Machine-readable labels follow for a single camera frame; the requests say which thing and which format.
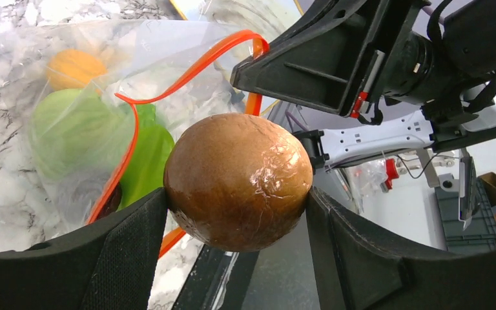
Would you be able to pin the green cabbage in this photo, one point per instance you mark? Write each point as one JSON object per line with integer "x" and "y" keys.
{"x": 73, "y": 130}

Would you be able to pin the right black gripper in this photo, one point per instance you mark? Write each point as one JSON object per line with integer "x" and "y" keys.
{"x": 326, "y": 66}

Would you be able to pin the white cutting board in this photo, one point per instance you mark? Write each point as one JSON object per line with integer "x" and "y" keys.
{"x": 268, "y": 18}

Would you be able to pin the green star fruit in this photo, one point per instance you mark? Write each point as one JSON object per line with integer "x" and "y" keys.
{"x": 145, "y": 171}

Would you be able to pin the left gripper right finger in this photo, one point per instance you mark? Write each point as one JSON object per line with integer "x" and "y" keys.
{"x": 361, "y": 265}

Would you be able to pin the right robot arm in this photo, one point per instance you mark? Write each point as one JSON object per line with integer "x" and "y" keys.
{"x": 462, "y": 116}

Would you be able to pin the dark red fig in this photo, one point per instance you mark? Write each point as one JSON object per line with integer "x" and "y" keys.
{"x": 112, "y": 203}

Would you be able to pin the brown round fruit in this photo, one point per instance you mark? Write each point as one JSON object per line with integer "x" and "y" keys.
{"x": 237, "y": 182}

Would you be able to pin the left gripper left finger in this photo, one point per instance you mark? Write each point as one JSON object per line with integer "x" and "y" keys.
{"x": 109, "y": 264}

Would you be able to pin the clear zip bag orange zipper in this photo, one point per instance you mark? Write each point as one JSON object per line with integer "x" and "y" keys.
{"x": 165, "y": 63}

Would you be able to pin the orange wrinkled fruit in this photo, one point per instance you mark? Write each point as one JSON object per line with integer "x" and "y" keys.
{"x": 73, "y": 68}

